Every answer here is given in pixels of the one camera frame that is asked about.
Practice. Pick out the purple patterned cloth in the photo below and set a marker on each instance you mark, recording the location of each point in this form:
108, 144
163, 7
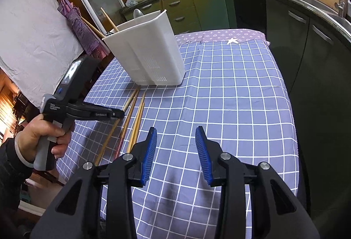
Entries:
219, 35

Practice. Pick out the row of wooden chopsticks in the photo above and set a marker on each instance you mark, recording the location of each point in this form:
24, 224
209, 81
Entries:
136, 124

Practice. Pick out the white bangle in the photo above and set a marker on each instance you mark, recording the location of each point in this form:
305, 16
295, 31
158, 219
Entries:
19, 154

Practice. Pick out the purple checkered apron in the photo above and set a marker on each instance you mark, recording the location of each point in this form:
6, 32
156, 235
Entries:
82, 28

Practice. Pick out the person's left forearm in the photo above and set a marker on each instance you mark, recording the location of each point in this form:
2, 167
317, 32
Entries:
11, 173

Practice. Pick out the white plastic utensil holder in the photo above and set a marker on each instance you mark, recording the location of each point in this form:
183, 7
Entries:
153, 50

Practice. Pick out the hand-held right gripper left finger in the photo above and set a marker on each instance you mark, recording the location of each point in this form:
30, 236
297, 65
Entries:
149, 156

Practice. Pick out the grey rag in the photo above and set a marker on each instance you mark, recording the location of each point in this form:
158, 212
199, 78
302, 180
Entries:
131, 2

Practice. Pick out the steel double sink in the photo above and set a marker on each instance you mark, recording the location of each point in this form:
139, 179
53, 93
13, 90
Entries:
326, 9

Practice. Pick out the white wall sheet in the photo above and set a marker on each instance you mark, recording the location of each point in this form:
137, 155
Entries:
33, 36

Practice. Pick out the clear plastic spoon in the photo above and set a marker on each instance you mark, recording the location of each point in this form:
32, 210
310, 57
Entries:
138, 14

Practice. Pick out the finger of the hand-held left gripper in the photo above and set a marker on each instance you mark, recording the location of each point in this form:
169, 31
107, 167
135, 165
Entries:
96, 113

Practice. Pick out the light bamboo chopstick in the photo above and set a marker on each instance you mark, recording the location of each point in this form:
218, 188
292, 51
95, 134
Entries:
108, 140
109, 20
93, 27

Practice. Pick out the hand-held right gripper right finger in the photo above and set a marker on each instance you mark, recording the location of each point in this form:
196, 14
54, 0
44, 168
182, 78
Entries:
203, 156

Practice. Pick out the person's left hand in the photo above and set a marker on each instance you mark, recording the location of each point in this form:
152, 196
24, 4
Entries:
30, 136

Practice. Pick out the blue checkered tablecloth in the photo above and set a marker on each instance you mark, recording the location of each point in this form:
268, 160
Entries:
219, 91

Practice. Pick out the black plastic fork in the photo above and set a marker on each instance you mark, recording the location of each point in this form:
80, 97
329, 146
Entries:
108, 34

